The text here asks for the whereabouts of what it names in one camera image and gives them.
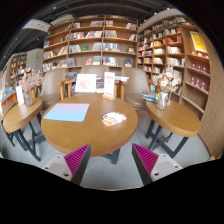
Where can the round wooden right table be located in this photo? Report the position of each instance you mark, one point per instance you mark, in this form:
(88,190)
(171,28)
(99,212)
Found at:
(174,119)

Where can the yellow poster on shelf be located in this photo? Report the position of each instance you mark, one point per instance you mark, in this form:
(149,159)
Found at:
(198,42)

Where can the small white card left table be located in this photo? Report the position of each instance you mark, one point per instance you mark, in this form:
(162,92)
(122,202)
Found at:
(19,93)

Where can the wooden bookshelf far left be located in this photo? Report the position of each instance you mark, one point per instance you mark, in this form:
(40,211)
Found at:
(17,67)

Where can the white standing sign card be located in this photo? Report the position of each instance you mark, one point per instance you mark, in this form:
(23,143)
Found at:
(109,82)

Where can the left vase with dried flowers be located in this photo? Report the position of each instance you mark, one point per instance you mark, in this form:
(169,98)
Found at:
(30,79)

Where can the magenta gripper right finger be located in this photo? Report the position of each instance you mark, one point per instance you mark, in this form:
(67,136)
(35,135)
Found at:
(152,166)

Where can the round wooden left table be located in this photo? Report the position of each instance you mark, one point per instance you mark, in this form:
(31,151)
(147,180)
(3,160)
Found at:
(19,116)

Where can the light blue mouse pad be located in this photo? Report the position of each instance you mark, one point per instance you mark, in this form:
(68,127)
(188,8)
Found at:
(71,112)

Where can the brown armchair right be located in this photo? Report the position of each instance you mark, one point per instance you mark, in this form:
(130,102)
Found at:
(137,84)

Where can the white framed picture board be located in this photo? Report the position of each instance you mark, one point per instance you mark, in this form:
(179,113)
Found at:
(85,83)

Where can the glass vase with dried flowers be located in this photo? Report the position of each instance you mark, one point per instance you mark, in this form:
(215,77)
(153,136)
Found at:
(168,84)

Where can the large wooden bookshelf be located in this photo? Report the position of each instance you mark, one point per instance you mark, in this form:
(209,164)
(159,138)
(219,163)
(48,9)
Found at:
(109,40)
(164,40)

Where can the brown armchair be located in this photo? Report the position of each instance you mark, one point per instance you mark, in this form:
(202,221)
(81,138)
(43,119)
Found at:
(137,84)
(50,93)

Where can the stack of books on chair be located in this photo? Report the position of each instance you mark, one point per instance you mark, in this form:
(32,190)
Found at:
(150,96)

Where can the large wooden bookshelf right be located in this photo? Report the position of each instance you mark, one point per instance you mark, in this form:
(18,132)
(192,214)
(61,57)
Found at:
(164,40)

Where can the brown armchair left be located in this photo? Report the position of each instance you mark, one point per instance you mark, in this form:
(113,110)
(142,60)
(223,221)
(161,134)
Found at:
(50,93)

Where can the large wooden bookshelf centre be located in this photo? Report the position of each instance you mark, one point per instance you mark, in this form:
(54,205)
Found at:
(109,40)

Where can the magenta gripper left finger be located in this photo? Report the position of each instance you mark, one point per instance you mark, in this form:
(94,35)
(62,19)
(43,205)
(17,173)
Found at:
(72,166)

